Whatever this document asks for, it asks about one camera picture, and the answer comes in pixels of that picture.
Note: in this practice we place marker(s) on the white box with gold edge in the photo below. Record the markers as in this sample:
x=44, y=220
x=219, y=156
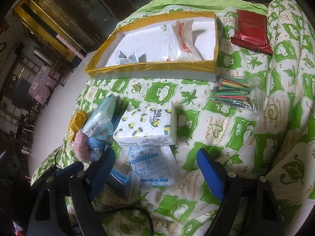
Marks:
x=147, y=39

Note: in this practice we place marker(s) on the white desiccant packet blue print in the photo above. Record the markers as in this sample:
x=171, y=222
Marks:
x=152, y=164

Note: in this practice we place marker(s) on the gold framed wooden cabinet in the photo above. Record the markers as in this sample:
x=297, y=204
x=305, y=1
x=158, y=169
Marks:
x=49, y=22

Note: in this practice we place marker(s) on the bag of colourful sticks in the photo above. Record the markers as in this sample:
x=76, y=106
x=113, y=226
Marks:
x=232, y=93

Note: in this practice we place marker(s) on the pink fluffy cloth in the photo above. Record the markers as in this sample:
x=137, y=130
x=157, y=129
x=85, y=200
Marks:
x=82, y=146

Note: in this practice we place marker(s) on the blue knitted cloth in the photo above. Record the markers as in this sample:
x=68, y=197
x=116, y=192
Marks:
x=96, y=144

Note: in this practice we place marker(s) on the gold foil packet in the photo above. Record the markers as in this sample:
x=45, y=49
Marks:
x=76, y=125

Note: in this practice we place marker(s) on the dark blue item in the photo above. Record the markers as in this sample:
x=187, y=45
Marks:
x=121, y=178

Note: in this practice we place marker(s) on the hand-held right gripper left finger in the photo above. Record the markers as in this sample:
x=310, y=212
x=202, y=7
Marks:
x=104, y=169

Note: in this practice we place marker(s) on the light blue tissue packet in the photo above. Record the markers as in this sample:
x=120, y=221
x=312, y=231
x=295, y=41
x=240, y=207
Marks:
x=102, y=118

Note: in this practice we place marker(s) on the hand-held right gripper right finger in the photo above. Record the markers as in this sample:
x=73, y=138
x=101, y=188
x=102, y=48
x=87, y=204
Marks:
x=211, y=177

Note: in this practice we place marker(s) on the white plastic bag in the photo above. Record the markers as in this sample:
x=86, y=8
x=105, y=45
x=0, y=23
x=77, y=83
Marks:
x=182, y=41

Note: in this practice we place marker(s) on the lemon print tissue pack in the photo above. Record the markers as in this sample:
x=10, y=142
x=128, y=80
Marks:
x=147, y=125

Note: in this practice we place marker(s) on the table with floral cloth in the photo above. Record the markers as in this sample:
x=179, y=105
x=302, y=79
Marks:
x=43, y=88

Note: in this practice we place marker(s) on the small white printed sachet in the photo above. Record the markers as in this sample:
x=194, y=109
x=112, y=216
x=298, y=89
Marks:
x=126, y=58

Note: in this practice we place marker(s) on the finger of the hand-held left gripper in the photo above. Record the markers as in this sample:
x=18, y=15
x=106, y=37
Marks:
x=71, y=168

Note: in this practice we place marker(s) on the red foil packet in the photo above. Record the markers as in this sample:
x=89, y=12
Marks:
x=252, y=30

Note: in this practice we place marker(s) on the green leaf print blanket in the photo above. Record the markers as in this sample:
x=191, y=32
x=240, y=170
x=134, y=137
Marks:
x=221, y=132

